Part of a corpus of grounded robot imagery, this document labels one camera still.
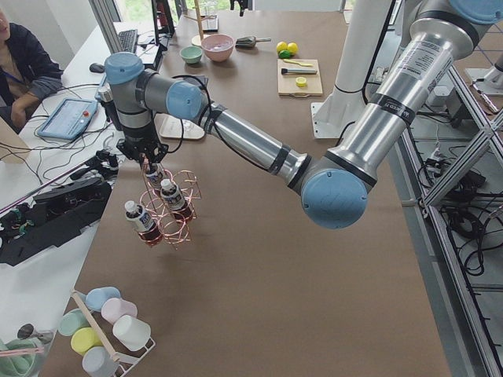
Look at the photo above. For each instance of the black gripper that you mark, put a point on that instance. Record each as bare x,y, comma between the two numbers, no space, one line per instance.
140,137

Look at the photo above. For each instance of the tea bottle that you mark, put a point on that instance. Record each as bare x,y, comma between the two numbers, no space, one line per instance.
172,195
142,222
154,179

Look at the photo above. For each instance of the copper wire bottle basket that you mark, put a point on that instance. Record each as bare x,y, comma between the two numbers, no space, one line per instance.
173,225

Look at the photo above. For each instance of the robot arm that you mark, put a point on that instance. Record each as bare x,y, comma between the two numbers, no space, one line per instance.
333,189

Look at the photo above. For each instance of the cream serving tray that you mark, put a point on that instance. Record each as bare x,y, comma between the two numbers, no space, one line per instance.
170,127

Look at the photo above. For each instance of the blue teach pendant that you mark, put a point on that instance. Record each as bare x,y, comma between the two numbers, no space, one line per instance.
69,120

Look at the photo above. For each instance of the black computer mouse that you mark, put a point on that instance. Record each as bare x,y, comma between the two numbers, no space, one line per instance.
97,68

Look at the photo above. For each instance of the green bowl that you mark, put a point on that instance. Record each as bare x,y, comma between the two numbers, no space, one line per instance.
191,54

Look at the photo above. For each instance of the black keyboard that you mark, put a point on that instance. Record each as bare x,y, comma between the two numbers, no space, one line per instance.
128,40

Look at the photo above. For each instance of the pink ice bowl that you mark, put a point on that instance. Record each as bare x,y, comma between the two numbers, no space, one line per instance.
218,47

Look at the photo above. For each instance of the blue cup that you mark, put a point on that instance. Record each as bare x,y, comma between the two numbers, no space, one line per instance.
97,297

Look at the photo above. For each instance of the seated person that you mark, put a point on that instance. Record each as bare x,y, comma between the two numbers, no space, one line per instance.
28,74

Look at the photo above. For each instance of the wooden mug tree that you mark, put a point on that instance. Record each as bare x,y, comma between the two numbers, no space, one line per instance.
206,18

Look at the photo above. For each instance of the pink cup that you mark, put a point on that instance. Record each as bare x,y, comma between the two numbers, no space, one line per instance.
114,308

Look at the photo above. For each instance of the steel ice scoop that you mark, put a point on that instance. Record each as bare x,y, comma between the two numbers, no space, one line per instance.
249,42

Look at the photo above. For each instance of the wooden cutting board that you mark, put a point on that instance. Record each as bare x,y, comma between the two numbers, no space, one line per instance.
286,84

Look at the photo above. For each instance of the steel muddler black tip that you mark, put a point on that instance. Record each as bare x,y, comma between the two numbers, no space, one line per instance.
298,71

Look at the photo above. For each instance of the yellow plastic knife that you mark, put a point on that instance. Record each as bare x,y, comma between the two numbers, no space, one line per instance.
297,62

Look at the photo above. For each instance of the half lemon slice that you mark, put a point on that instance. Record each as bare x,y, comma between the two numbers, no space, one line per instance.
301,81

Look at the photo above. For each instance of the white cup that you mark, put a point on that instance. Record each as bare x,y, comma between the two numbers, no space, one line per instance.
132,332

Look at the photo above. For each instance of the yellow lemon upper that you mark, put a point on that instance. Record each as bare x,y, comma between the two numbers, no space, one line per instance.
281,46

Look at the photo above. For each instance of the green cup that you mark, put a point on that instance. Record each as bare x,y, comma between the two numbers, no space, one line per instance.
71,322

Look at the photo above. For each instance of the yellow cup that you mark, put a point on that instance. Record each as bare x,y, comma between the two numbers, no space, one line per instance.
84,339

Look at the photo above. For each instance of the grey cup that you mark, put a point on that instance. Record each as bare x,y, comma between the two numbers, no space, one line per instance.
98,363

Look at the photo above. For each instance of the steel jigger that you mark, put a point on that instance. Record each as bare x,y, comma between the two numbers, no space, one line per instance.
28,331

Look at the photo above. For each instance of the white cup rack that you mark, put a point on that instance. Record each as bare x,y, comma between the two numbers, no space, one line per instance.
111,339

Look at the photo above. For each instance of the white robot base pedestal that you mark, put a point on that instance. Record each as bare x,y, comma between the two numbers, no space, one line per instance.
367,28

